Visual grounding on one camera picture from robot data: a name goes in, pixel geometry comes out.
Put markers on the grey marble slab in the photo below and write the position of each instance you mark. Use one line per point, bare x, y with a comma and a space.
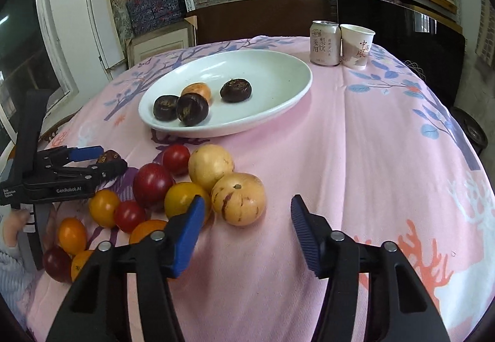
116, 17

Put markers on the small golden pepino melon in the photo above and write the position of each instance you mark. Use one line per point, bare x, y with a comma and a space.
200, 89

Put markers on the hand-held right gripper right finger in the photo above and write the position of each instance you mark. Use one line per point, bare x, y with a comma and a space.
305, 237

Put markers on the large red tomato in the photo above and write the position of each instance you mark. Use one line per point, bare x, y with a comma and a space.
152, 184

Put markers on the wooden framed panel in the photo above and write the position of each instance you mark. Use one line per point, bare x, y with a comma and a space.
162, 44

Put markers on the white leaning board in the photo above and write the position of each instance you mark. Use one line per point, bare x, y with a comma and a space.
98, 28

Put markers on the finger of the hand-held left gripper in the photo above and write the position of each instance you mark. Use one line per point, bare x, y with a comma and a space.
85, 153
104, 171

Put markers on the pink printed tablecloth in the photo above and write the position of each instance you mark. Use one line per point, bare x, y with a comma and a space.
348, 171

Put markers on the white paper cup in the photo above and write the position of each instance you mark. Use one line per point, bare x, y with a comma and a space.
357, 46

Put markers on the person's left forearm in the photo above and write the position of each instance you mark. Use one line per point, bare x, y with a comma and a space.
11, 272

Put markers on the yellow tomato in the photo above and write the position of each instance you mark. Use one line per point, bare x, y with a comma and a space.
181, 199

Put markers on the dark red cherry tomato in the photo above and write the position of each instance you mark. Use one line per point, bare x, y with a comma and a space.
56, 264

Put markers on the pink drink can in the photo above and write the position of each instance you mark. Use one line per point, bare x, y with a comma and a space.
325, 43

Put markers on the pale pepino melon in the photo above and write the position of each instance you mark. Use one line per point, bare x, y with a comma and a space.
238, 198
210, 167

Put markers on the white oval plate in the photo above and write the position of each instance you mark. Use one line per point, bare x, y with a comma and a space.
263, 79

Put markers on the stack of blue patterned boxes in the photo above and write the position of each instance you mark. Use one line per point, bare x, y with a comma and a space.
154, 11

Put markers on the carved wooden chair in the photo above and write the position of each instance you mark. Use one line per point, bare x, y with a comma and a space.
58, 129

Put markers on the black round wheel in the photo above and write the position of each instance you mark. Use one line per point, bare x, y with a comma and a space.
470, 129

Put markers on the orange cherry tomato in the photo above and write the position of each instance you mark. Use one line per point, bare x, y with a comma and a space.
71, 235
103, 207

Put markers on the person's left hand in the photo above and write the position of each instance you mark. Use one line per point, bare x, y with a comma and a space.
17, 224

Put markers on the dark brown wooden board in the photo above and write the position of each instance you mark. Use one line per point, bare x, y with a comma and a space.
263, 19

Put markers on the white framed window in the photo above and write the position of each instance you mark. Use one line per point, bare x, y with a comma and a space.
31, 40

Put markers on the black flat screen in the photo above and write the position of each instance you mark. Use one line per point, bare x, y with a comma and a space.
406, 40

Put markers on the beige checked curtain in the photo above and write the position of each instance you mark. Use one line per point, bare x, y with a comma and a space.
485, 28

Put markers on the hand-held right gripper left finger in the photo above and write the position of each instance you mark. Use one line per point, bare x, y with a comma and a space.
189, 233

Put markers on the dark water chestnut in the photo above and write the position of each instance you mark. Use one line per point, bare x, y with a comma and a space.
192, 109
165, 108
236, 90
109, 156

